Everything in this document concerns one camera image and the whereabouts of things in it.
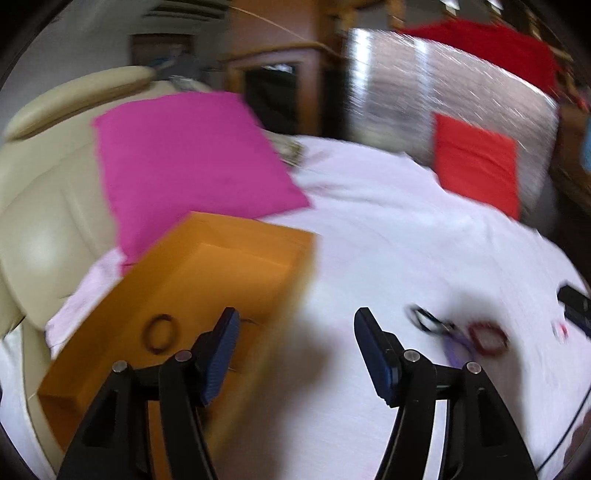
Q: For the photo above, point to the patterned cushion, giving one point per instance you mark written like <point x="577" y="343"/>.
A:
<point x="288" y="150"/>

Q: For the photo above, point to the wooden pillar cabinet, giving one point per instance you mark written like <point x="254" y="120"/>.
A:
<point x="277" y="32"/>

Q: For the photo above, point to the magenta pillow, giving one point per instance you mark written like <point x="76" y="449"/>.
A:
<point x="184" y="157"/>

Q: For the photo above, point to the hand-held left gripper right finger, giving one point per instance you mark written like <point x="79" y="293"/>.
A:
<point x="376" y="355"/>

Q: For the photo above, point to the red cloth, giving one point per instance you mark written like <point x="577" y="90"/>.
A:
<point x="485" y="44"/>

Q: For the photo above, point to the silver foil board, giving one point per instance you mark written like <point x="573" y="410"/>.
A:
<point x="406" y="87"/>

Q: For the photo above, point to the beige leather sofa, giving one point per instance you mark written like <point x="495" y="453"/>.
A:
<point x="51" y="207"/>

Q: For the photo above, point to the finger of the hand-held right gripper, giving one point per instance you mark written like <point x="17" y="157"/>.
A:
<point x="575" y="304"/>

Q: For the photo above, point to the white blanket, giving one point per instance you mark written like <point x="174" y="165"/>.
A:
<point x="392" y="230"/>

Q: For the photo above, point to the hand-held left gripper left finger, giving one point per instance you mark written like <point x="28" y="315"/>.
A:
<point x="222" y="350"/>

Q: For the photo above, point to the red pillow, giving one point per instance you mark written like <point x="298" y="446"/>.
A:
<point x="480" y="161"/>

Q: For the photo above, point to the orange cardboard tray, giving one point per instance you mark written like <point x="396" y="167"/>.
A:
<point x="207" y="258"/>

